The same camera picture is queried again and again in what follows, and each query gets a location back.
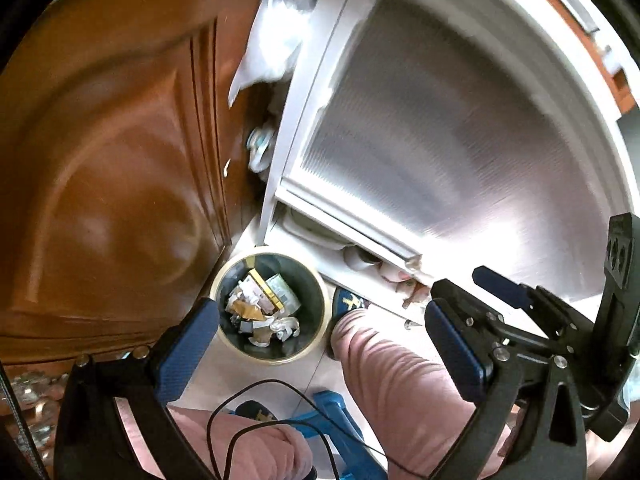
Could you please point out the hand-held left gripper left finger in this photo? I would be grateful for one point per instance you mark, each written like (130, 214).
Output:
(192, 347)

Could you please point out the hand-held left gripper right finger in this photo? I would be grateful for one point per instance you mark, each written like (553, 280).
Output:
(455, 350)

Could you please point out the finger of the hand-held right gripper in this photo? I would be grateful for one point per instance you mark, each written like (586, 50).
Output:
(500, 285)
(475, 307)

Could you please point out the yellow long box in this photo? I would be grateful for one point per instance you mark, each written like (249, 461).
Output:
(262, 287)

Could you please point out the white wrapper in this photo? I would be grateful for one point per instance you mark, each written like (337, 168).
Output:
(285, 327)

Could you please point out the round dark trash bin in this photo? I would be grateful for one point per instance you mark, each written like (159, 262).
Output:
(305, 285)

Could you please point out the pink object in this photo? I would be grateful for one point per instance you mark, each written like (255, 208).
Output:
(395, 276)
(417, 292)

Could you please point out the person's right leg pink pants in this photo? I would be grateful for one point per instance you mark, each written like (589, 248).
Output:
(400, 385)

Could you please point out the blue left slipper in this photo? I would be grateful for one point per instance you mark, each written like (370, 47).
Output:
(257, 412)

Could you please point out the blue slipper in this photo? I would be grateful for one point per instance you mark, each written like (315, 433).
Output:
(350, 304)
(257, 412)

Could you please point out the blue right slipper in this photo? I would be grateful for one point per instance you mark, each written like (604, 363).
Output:
(350, 304)

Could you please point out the white round container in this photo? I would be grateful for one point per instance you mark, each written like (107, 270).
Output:
(357, 260)

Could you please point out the blue plastic stool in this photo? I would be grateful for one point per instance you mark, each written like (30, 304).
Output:
(332, 410)

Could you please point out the white cabinet ribbed door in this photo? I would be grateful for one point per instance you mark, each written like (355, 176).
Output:
(450, 135)

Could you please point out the pale plastic tray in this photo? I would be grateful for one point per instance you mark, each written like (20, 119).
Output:
(310, 230)

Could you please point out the brown wooden door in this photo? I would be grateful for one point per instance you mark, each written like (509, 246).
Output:
(100, 185)

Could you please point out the teal white plastic packet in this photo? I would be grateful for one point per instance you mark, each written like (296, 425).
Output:
(260, 147)

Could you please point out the hanging clear plastic bag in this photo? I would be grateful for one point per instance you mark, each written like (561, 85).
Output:
(275, 35)

